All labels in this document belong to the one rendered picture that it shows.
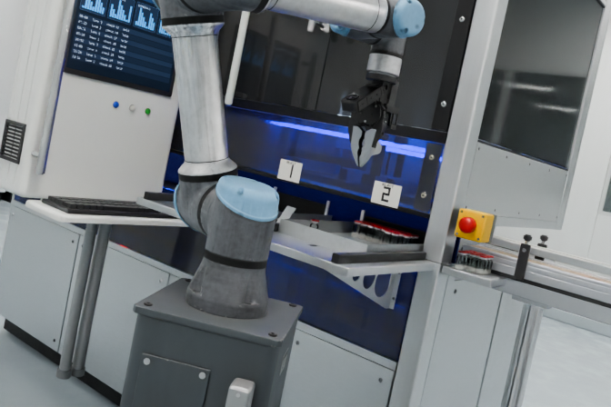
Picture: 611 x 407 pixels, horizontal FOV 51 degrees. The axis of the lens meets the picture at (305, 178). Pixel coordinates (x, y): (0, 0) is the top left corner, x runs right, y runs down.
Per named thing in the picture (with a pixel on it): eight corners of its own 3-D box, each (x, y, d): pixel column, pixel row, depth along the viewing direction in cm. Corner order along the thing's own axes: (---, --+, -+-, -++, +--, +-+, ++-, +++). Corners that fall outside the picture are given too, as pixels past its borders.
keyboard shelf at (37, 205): (139, 209, 217) (141, 202, 217) (193, 229, 200) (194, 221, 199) (9, 202, 182) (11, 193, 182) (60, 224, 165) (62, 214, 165)
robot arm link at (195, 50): (202, 250, 120) (170, -58, 107) (172, 232, 132) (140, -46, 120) (258, 235, 126) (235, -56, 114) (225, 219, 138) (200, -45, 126)
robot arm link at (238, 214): (222, 259, 109) (237, 181, 108) (190, 241, 120) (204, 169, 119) (281, 263, 115) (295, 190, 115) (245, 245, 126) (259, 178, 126)
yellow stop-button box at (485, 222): (465, 235, 165) (471, 208, 164) (491, 243, 160) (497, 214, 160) (452, 235, 159) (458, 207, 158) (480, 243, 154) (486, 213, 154)
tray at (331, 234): (351, 233, 187) (353, 222, 187) (430, 256, 171) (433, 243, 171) (277, 232, 160) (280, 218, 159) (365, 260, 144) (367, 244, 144)
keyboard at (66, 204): (157, 209, 207) (158, 202, 207) (185, 219, 199) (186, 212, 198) (41, 202, 176) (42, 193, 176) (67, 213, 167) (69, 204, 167)
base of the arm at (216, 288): (256, 325, 109) (268, 269, 109) (173, 304, 111) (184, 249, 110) (273, 305, 124) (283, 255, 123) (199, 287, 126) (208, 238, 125)
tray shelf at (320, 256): (254, 210, 210) (255, 204, 210) (446, 269, 168) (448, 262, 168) (135, 203, 172) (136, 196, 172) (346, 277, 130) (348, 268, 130)
